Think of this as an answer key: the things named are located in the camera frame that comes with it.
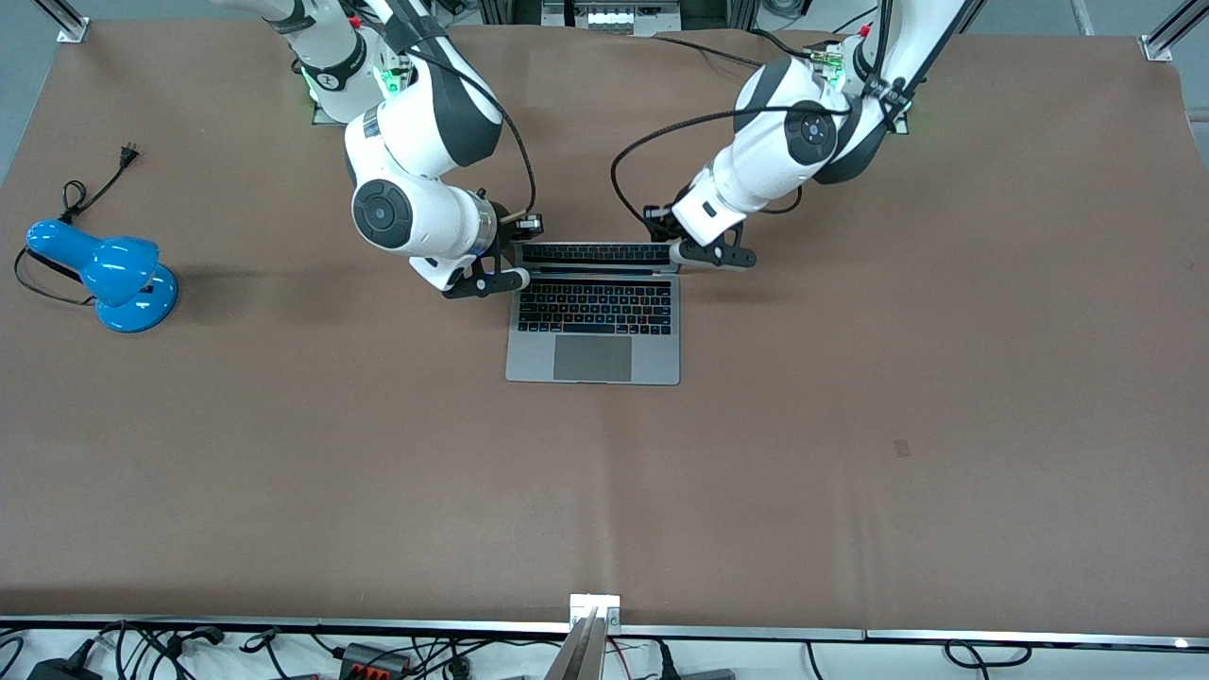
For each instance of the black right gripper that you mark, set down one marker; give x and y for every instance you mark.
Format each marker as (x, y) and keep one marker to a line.
(506, 234)

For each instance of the silver mast bracket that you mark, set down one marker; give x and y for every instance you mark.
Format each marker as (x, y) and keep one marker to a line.
(609, 604)

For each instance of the metal table edge rail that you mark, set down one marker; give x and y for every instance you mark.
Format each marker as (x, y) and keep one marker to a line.
(945, 635)

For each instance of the silver corner frame bracket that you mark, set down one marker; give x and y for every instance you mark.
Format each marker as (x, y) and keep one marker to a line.
(1157, 45)
(74, 31)

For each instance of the blue desk lamp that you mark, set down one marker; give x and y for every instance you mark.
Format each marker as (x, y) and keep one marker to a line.
(123, 283)

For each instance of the black box orange connectors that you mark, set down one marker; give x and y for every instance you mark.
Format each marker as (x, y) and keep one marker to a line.
(373, 659)

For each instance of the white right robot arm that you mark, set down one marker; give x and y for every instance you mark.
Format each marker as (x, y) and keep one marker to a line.
(416, 123)

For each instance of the black frame post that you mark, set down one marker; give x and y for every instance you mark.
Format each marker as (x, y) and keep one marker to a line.
(510, 9)
(718, 11)

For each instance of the aluminium camera mast profile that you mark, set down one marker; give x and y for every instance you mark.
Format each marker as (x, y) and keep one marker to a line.
(578, 656)

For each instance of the black power adapter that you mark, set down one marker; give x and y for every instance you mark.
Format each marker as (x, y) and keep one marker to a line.
(61, 671)

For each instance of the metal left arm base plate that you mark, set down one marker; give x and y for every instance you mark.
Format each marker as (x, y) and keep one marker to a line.
(905, 123)

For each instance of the white power strip grey frame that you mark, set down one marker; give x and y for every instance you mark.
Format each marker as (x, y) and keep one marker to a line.
(609, 17)

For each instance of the silver grey laptop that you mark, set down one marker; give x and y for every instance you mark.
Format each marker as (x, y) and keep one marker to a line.
(592, 359)

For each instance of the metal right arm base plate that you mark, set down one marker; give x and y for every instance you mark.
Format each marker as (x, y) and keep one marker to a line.
(319, 117)

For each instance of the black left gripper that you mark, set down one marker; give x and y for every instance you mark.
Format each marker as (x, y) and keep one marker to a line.
(660, 224)

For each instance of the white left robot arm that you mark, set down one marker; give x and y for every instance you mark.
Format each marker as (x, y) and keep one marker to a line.
(784, 142)

